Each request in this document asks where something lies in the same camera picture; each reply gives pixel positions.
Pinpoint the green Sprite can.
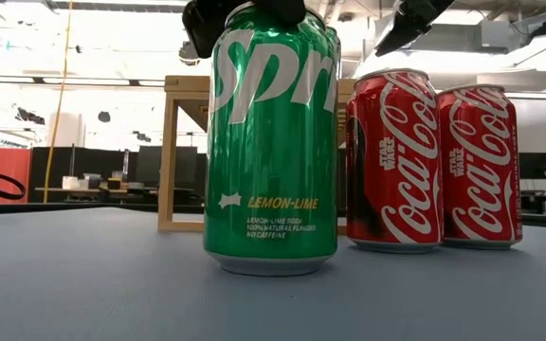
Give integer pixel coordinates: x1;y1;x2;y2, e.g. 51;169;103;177
203;2;340;278

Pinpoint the red Coca-Cola can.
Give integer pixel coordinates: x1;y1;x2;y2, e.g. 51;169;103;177
344;68;445;255
436;83;524;251

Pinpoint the wooden slatted shelf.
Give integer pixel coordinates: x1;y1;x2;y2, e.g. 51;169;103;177
157;74;358;237

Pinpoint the black hanging ceiling lamp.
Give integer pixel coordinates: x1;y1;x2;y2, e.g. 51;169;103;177
177;41;202;67

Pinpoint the white cylindrical tank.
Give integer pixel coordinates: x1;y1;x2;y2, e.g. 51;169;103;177
47;112;85;149

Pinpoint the yellow pole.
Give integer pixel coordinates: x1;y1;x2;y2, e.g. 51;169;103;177
43;0;74;205

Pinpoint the black partition panel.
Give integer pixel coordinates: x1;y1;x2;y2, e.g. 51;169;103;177
28;145;207;205

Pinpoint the black monitor on stand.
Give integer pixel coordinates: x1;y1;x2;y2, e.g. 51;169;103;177
518;151;546;215

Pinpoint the wooden desk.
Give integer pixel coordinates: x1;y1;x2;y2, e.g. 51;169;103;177
34;186;160;196

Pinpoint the red partition panel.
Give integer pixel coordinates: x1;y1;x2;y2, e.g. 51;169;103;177
0;146;33;205

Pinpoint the blue table mat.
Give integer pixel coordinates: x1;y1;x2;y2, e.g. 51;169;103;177
0;207;546;341

